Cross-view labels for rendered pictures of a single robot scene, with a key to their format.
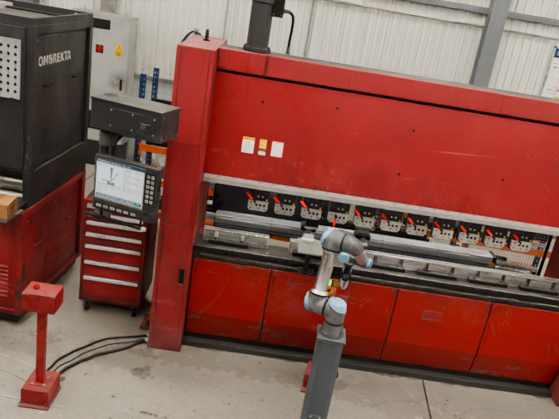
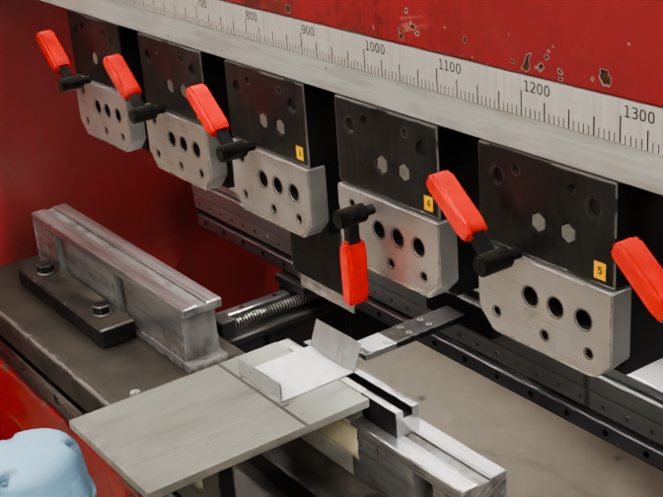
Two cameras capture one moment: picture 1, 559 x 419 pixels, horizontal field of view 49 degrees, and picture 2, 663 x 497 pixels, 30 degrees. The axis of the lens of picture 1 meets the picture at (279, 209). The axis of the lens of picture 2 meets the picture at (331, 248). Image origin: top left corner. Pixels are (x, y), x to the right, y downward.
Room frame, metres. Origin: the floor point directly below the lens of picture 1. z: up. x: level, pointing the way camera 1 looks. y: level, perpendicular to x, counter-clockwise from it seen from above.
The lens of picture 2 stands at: (3.74, -1.31, 1.65)
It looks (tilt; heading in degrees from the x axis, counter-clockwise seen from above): 23 degrees down; 59
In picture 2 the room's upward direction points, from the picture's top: 4 degrees counter-clockwise
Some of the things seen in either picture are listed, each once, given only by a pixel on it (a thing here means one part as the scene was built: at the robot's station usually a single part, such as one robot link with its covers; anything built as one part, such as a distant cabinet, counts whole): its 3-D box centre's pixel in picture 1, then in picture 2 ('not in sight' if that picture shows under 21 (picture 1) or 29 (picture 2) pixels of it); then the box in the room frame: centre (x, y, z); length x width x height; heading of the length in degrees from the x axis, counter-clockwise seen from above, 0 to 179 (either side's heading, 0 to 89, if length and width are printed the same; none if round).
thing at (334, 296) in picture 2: (312, 223); (325, 259); (4.37, -0.26, 1.13); 0.10 x 0.02 x 0.10; 92
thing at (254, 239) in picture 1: (236, 237); (120, 280); (4.35, 0.29, 0.92); 0.50 x 0.06 x 0.10; 92
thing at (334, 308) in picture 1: (335, 309); not in sight; (3.43, -0.45, 0.94); 0.13 x 0.12 x 0.14; 67
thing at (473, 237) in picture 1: (468, 231); not in sight; (4.42, -1.43, 1.26); 0.15 x 0.09 x 0.17; 92
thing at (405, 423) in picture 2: not in sight; (350, 386); (4.37, -0.29, 0.99); 0.20 x 0.03 x 0.03; 92
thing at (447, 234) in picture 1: (442, 227); not in sight; (4.41, -1.23, 1.26); 0.15 x 0.09 x 0.17; 92
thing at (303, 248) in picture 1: (309, 247); (219, 413); (4.22, -0.27, 1.00); 0.26 x 0.18 x 0.01; 2
